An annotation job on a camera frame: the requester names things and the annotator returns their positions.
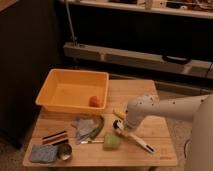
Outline metal vertical pole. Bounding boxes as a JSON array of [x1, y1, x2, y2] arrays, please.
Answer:
[[65, 0, 77, 45]]

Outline grey metal rail beam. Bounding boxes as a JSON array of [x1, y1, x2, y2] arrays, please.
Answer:
[[63, 42, 213, 79]]

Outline blue folded cloth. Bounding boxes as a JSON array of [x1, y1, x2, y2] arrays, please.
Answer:
[[29, 145, 58, 164]]

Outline small silver knife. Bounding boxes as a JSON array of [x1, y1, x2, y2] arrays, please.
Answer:
[[80, 140, 104, 144]]

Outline grey blue crumpled cloth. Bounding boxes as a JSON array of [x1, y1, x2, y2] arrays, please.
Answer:
[[71, 118, 96, 144]]

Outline orange ball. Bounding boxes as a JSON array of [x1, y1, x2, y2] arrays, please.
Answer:
[[89, 96, 101, 107]]

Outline yellow plastic bin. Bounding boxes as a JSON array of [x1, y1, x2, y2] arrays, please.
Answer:
[[35, 69, 109, 115]]

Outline green sponge block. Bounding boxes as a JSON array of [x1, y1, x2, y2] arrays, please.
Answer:
[[103, 132, 120, 150]]

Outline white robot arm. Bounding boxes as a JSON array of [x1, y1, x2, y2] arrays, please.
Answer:
[[124, 94, 213, 171]]

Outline black striped blocks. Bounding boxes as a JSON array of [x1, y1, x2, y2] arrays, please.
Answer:
[[42, 131, 68, 145]]

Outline green curved vegetable toy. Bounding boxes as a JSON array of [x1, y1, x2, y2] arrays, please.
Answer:
[[89, 116, 105, 140]]

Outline yellow banana toy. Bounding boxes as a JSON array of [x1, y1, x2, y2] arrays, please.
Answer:
[[113, 109, 126, 120]]

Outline black device on rail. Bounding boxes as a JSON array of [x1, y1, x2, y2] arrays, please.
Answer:
[[162, 55, 191, 65]]

